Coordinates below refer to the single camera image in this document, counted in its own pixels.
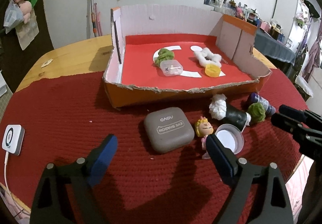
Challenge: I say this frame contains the clear round jar lid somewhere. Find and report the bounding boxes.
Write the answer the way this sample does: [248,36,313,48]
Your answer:
[215,124,244,154]

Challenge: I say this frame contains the green scrunchie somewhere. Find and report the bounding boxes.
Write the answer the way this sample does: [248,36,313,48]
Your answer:
[247,103,266,124]
[154,48,175,67]

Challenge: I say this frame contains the dark blue bottle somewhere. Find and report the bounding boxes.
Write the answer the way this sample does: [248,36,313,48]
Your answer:
[246,92,276,116]

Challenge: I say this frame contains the grey eye shadow case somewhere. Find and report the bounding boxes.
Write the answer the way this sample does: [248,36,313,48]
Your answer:
[144,107,195,154]

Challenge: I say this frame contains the yellow bottle cap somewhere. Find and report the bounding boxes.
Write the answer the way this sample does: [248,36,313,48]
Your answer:
[205,64,221,78]

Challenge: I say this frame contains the white fluffy star hair clip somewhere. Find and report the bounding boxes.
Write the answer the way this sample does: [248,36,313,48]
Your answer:
[194,47,222,68]

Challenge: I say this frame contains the clear small plastic box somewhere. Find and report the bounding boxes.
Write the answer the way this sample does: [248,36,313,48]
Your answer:
[159,59,183,77]

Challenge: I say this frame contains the blonde girl figurine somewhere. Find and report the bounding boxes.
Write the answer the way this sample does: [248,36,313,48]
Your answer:
[195,116,214,159]

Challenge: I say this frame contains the black and white plush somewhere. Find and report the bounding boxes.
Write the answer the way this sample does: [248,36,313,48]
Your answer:
[209,94,251,132]

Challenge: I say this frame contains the red knitted table cloth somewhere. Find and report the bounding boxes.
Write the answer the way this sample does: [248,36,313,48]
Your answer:
[0,68,309,224]

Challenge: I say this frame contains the white square charger device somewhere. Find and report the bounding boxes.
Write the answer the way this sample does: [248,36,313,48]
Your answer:
[2,124,25,156]

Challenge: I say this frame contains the black clothed side table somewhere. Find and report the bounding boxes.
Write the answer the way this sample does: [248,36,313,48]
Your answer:
[254,29,296,65]

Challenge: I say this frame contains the white refrigerator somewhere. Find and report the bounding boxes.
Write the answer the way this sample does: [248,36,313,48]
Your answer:
[272,0,309,48]

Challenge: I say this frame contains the small tag on table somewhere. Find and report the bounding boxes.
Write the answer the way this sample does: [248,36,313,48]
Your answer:
[41,59,53,68]

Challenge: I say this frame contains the cardboard box with red bottom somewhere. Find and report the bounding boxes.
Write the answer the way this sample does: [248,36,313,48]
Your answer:
[103,5,271,108]

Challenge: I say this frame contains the metal stick with orange tip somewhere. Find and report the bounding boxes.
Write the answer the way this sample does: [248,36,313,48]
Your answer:
[90,0,98,37]

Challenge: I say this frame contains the plastic bag on door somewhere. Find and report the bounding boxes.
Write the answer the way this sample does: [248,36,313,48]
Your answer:
[3,0,24,34]

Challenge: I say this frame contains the pink plush toys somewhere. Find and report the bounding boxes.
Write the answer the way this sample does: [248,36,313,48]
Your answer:
[13,0,32,24]

